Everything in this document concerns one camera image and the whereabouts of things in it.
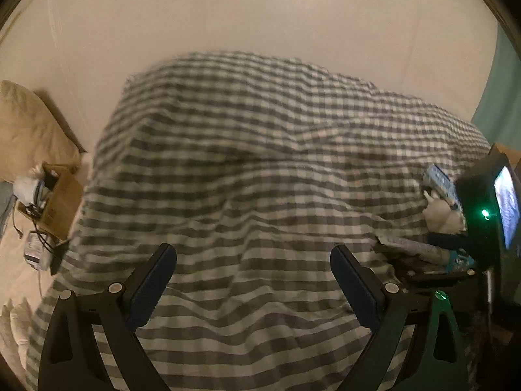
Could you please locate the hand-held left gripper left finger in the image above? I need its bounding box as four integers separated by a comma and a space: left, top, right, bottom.
37, 243, 178, 391

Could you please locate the white charger with cables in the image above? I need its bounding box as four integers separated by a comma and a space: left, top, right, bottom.
23, 231, 54, 271

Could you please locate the beige pillow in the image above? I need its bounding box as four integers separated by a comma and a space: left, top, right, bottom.
0, 80, 82, 184

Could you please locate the black cable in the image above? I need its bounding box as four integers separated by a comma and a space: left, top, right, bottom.
12, 201, 68, 253

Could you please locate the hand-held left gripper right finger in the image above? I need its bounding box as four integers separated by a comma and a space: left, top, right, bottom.
330, 245, 469, 391

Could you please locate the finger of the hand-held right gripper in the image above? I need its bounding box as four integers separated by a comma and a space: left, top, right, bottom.
422, 164, 464, 214
427, 231, 476, 270

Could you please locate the white quilted cushion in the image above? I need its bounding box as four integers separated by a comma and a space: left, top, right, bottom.
0, 297, 38, 385

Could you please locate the teal curtain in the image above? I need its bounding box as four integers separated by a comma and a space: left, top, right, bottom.
471, 22, 521, 153

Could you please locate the white soft cloth item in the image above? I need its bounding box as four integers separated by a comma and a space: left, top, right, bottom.
421, 189, 467, 235

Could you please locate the white fluffy item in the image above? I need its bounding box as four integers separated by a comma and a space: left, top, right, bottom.
13, 163, 46, 205

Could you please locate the grey checked blanket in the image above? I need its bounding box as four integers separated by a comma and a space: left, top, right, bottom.
25, 51, 493, 391

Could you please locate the cardboard box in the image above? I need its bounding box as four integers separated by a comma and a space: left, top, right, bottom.
17, 163, 85, 242

